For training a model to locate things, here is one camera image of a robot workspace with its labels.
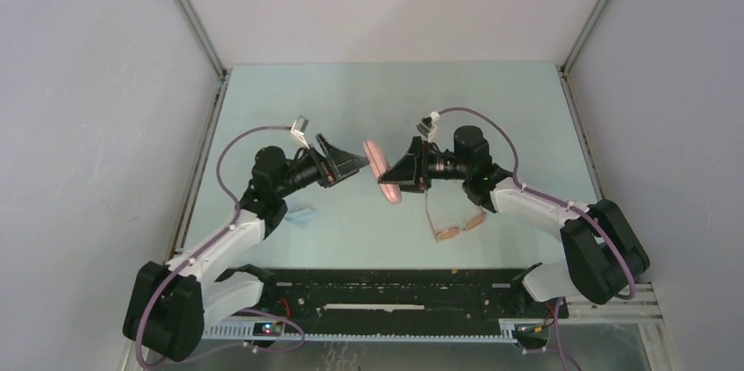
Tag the left aluminium frame post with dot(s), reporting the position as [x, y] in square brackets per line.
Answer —
[199, 32]

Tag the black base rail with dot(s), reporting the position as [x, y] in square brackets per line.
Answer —
[406, 303]

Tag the controller board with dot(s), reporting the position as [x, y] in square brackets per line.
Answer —
[531, 332]
[268, 329]

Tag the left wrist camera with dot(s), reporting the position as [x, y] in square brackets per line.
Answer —
[298, 129]

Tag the right controller board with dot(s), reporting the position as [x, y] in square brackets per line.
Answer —
[531, 332]

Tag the pink glasses case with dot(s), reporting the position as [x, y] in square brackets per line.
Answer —
[379, 165]

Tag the left controller board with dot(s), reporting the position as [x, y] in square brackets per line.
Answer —
[268, 329]

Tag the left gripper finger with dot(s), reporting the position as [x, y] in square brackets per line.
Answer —
[340, 170]
[335, 155]

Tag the light blue cleaning cloth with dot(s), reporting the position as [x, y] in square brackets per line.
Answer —
[300, 215]

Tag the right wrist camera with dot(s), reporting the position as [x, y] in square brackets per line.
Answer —
[427, 126]

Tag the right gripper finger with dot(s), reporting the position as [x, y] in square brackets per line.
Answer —
[409, 188]
[404, 172]

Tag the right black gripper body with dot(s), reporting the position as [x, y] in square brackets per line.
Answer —
[432, 165]

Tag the orange tinted sunglasses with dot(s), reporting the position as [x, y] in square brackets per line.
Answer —
[441, 234]

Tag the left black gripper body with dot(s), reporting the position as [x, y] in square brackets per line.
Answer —
[308, 170]

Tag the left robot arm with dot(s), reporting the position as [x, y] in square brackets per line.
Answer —
[173, 303]

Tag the aluminium extrusion rail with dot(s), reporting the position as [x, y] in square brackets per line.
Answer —
[642, 309]

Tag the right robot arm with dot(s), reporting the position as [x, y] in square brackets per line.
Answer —
[602, 254]

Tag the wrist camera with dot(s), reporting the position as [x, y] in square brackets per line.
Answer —
[427, 126]
[298, 129]

